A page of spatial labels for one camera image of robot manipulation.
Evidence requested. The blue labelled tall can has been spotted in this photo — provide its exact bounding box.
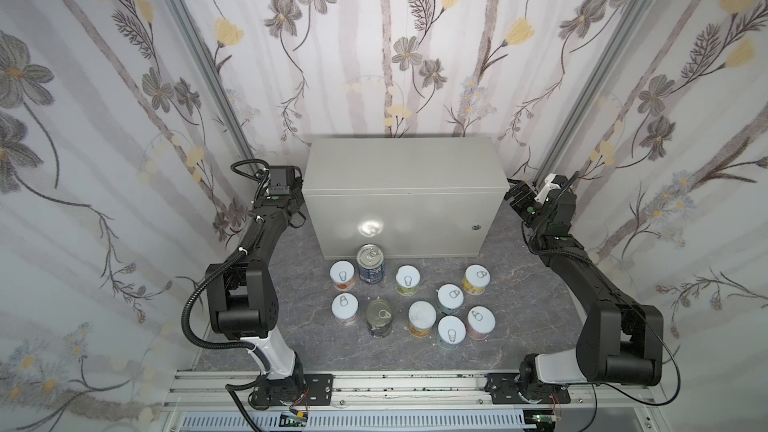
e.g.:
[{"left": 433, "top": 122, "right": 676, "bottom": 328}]
[{"left": 356, "top": 244, "right": 385, "bottom": 284}]

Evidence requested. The white lid yellow-orange can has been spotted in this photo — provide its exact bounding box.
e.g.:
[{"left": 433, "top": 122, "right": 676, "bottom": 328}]
[{"left": 407, "top": 300, "right": 437, "bottom": 337}]

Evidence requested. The dark labelled tall can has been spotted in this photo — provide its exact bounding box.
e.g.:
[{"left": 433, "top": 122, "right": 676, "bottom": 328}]
[{"left": 365, "top": 298, "right": 393, "bottom": 338}]

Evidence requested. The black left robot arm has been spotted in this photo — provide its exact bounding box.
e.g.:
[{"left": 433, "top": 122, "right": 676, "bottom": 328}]
[{"left": 200, "top": 161, "right": 307, "bottom": 406}]

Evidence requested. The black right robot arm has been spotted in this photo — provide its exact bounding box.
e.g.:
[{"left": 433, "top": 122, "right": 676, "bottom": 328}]
[{"left": 505, "top": 175, "right": 664, "bottom": 401}]

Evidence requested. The white lid yellow can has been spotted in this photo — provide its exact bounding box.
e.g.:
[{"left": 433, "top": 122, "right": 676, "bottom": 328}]
[{"left": 462, "top": 264, "right": 491, "bottom": 296}]

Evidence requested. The grey metal cabinet box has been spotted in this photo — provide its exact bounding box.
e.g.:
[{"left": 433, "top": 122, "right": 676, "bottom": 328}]
[{"left": 302, "top": 136, "right": 509, "bottom": 260}]

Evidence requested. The white lid orange can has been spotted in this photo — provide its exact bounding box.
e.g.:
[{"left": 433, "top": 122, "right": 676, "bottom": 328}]
[{"left": 329, "top": 260, "right": 356, "bottom": 291}]

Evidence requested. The white lid teal can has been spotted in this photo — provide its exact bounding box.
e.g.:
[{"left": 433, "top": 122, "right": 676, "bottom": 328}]
[{"left": 437, "top": 284, "right": 464, "bottom": 316}]

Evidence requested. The white lid pink-red can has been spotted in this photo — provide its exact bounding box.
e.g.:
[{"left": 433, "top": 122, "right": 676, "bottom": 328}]
[{"left": 466, "top": 306, "right": 496, "bottom": 341}]

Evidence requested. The white lid green can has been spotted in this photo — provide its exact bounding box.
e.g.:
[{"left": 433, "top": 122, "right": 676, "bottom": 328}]
[{"left": 395, "top": 265, "right": 421, "bottom": 296}]

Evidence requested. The white lid pink can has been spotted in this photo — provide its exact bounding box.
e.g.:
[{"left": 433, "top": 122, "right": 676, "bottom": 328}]
[{"left": 331, "top": 293, "right": 359, "bottom": 326}]

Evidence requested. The white lid light-blue can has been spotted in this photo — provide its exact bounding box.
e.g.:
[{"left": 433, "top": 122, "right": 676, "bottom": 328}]
[{"left": 437, "top": 316, "right": 466, "bottom": 350}]

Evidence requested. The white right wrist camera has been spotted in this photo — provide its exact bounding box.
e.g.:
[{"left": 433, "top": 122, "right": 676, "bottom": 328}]
[{"left": 535, "top": 173, "right": 568, "bottom": 204}]

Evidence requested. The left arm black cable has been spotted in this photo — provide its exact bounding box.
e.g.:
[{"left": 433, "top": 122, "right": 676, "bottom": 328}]
[{"left": 181, "top": 158, "right": 283, "bottom": 432}]

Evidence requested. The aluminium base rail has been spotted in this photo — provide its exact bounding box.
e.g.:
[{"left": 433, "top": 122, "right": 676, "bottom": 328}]
[{"left": 158, "top": 369, "right": 670, "bottom": 432}]

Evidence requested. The white slotted cable duct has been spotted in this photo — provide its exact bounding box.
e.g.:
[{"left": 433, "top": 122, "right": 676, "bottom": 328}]
[{"left": 179, "top": 410, "right": 538, "bottom": 432}]

